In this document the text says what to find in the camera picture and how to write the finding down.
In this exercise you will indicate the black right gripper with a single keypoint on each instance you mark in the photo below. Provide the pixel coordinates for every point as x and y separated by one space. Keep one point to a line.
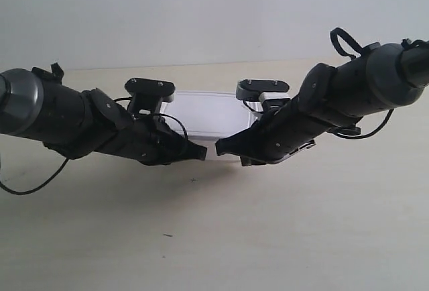
300 120

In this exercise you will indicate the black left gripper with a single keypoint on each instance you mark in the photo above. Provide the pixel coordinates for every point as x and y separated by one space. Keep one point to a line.
140 134

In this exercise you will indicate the white lidded plastic box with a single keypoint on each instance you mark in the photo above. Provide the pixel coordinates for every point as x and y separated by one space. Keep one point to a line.
207 117

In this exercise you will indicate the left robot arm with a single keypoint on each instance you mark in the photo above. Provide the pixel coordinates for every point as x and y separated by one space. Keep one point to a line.
36 105

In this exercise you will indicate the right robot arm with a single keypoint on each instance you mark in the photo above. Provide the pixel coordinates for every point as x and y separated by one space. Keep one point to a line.
330 99

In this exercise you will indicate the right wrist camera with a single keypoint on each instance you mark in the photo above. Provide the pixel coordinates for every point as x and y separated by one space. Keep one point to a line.
261 90

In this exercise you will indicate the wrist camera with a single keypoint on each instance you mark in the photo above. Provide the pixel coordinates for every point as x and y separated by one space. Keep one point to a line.
147 95
261 90

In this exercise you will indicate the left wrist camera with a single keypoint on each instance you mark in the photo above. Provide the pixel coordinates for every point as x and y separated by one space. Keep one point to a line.
147 95

